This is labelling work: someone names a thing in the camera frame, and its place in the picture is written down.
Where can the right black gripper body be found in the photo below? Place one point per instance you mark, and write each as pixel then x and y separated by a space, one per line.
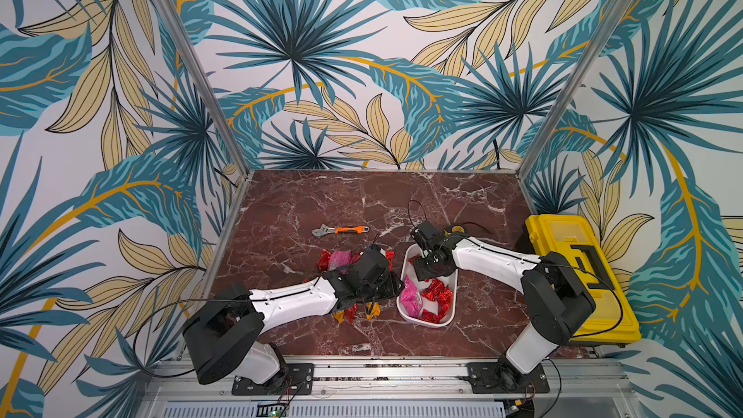
pixel 435 258

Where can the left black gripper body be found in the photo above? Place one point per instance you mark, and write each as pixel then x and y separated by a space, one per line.
pixel 385 286

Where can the white plastic storage box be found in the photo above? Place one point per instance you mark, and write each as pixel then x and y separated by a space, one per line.
pixel 428 302

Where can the large yellow tea bag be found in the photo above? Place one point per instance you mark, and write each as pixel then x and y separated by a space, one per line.
pixel 372 310

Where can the magenta tea bag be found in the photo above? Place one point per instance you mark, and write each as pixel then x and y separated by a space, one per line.
pixel 339 259
pixel 411 299

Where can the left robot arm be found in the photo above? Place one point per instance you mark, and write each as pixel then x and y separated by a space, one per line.
pixel 221 337

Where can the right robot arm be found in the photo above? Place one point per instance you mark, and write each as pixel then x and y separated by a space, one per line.
pixel 557 301

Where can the red tea bag pile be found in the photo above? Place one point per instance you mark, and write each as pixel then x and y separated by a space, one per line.
pixel 443 296

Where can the yellow black toolbox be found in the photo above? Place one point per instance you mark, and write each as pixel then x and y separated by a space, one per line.
pixel 613 321

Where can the orange handled adjustable wrench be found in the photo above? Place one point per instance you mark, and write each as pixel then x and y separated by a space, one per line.
pixel 328 230

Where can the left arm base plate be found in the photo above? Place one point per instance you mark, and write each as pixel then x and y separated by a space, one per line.
pixel 294 379

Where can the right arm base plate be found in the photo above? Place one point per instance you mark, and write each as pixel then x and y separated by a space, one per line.
pixel 502 378

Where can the aluminium front rail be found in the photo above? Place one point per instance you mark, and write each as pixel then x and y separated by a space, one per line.
pixel 403 387

